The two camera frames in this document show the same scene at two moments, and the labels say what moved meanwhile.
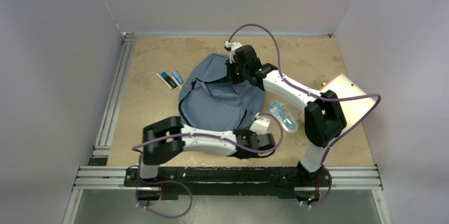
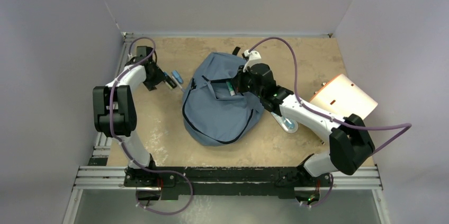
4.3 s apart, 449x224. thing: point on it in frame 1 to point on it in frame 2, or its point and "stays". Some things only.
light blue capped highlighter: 176,74 stays
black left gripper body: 249,133 to 154,80
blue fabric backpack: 208,100 stays
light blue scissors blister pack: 284,116 stays
